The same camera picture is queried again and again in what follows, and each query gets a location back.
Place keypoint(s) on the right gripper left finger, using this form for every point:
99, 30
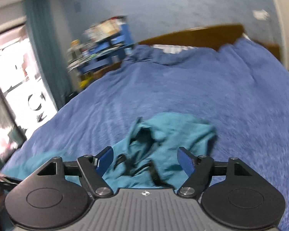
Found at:
59, 193

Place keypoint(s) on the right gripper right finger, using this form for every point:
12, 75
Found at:
231, 193

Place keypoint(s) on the teal hooded sweatshirt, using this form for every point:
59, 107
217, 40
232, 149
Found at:
147, 143

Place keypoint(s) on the blue bed blanket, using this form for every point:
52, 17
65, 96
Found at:
242, 89

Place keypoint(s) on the bright window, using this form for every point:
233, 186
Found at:
24, 101

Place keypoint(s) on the teal curtain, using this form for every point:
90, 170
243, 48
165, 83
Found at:
45, 45

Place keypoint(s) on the striped pillow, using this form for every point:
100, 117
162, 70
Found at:
172, 49

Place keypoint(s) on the blue cluttered shelf unit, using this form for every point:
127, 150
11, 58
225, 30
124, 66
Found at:
108, 43

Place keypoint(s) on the white wall socket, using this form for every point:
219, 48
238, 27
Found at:
261, 15

